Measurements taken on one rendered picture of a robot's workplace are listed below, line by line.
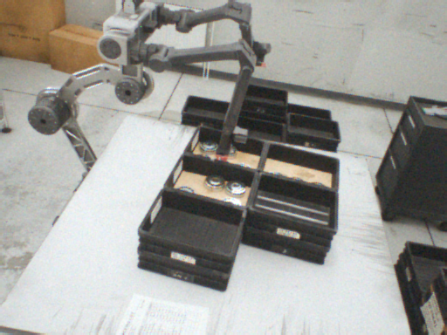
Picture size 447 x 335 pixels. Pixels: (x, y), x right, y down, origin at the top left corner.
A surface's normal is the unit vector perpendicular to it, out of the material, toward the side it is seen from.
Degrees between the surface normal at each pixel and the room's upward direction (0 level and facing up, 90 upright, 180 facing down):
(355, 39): 90
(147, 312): 0
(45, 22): 91
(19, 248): 0
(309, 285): 0
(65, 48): 89
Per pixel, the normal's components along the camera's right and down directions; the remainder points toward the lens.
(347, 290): 0.13, -0.80
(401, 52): -0.13, 0.57
